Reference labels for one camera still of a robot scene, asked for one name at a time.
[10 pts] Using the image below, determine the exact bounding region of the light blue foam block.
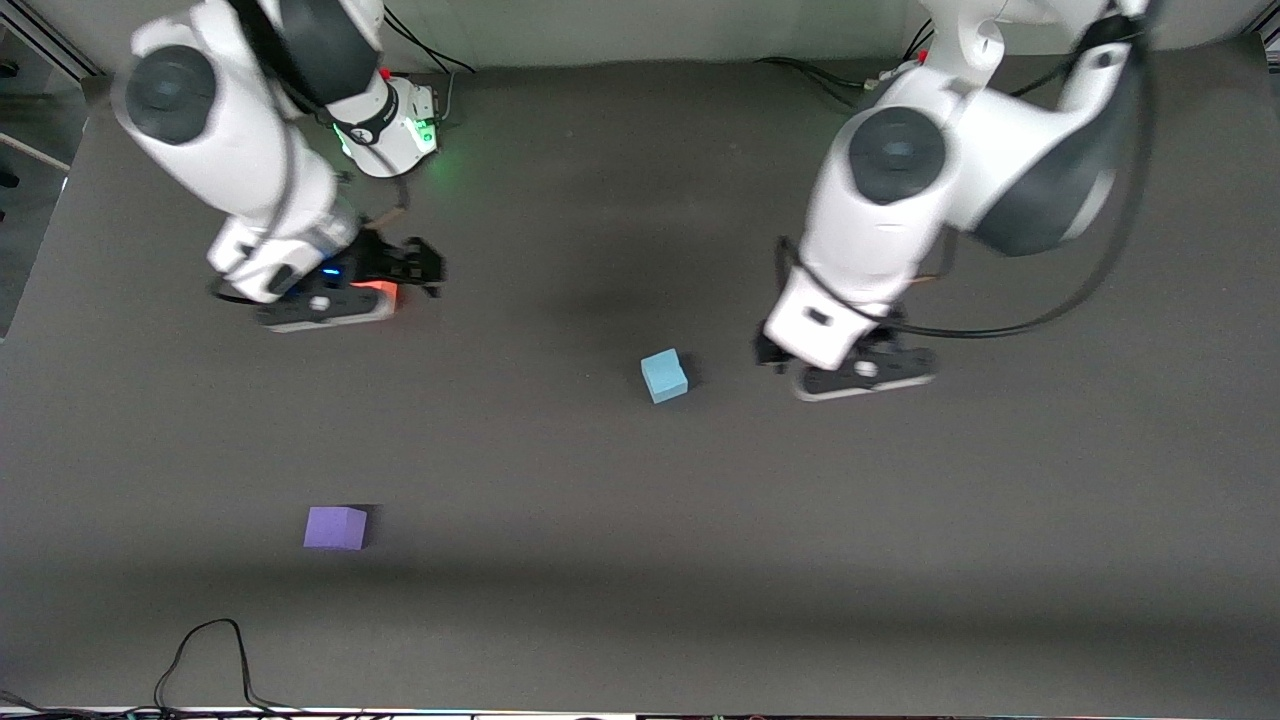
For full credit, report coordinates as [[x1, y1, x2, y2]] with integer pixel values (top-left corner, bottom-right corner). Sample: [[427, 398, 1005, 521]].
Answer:
[[640, 348, 691, 405]]

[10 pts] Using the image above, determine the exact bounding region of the purple foam block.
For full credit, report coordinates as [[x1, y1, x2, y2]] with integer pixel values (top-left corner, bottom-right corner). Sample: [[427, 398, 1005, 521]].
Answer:
[[303, 505, 370, 552]]

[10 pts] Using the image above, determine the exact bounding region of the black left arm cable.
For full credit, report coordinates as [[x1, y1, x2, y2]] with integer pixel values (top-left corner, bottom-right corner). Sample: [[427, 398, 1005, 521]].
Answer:
[[775, 0, 1156, 342]]

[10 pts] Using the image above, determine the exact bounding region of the black right base cable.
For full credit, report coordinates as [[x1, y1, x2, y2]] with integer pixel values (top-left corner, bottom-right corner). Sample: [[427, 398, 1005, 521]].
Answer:
[[383, 8, 477, 77]]

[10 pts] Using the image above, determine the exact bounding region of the black base cable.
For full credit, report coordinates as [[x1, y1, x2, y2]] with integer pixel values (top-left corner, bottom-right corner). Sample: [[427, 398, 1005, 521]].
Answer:
[[754, 56, 883, 107], [383, 8, 477, 77]]

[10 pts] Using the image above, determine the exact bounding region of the black left base cable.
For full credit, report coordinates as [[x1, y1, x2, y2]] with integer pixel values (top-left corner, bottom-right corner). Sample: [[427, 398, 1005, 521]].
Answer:
[[754, 56, 883, 107]]

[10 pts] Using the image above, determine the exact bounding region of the black looped table cable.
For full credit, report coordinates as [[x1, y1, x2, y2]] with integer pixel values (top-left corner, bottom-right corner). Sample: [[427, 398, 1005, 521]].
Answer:
[[153, 618, 301, 714]]

